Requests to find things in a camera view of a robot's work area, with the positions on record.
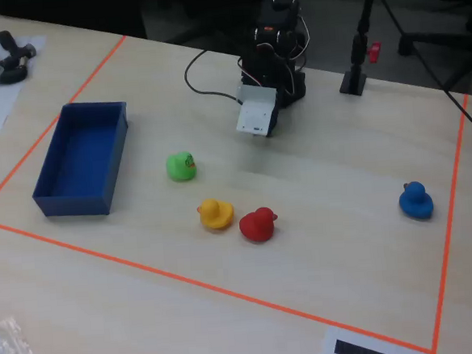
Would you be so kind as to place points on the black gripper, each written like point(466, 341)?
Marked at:
point(278, 108)

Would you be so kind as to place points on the blue rubber duck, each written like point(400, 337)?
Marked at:
point(415, 203)

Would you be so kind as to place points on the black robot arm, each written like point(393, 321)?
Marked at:
point(278, 24)

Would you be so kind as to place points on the green rubber duck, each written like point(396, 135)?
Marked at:
point(180, 167)

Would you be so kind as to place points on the red rubber duck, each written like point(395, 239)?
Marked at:
point(256, 225)

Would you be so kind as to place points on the yellow rubber duck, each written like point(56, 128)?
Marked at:
point(215, 214)

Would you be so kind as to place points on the blue open box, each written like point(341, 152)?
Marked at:
point(81, 159)

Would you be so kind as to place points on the red clamp knob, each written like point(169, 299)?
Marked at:
point(374, 52)

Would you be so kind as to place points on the orange tape line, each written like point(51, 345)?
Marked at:
point(211, 286)
point(451, 218)
point(55, 118)

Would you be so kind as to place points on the black office chair base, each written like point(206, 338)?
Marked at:
point(432, 35)

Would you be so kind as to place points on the white label with black bar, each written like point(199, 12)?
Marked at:
point(353, 349)

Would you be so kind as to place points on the grey black clamp tool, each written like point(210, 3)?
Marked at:
point(8, 73)

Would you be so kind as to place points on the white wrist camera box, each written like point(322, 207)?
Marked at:
point(253, 111)

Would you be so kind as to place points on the black camera stand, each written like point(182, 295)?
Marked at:
point(356, 79)

